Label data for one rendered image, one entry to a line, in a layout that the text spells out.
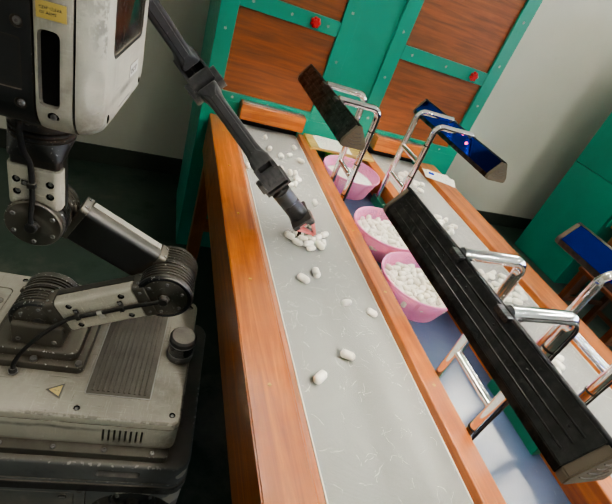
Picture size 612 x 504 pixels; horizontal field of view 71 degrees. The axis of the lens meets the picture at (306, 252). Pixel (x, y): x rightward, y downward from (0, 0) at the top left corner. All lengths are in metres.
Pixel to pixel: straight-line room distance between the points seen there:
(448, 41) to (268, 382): 1.79
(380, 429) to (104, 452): 0.67
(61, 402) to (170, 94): 2.07
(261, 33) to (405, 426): 1.57
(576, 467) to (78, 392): 1.00
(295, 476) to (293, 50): 1.65
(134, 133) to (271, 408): 2.35
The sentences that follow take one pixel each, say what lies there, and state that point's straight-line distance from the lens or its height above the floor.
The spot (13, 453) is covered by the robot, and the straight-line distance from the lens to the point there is 1.28.
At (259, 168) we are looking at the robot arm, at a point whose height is 0.94.
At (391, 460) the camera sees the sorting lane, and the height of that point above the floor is 0.74.
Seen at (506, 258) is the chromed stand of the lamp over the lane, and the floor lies 1.12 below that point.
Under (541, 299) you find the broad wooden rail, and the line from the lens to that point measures 1.72.
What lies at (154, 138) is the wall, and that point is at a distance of 2.96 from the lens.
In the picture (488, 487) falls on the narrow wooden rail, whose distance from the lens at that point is 1.00.
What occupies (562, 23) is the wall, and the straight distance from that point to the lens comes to 3.78.
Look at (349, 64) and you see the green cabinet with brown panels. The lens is 2.09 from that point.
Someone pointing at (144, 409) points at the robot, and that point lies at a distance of 1.16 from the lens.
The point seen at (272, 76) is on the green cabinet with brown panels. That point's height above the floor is 0.98.
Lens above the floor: 1.45
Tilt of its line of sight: 33 degrees down
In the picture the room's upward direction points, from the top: 22 degrees clockwise
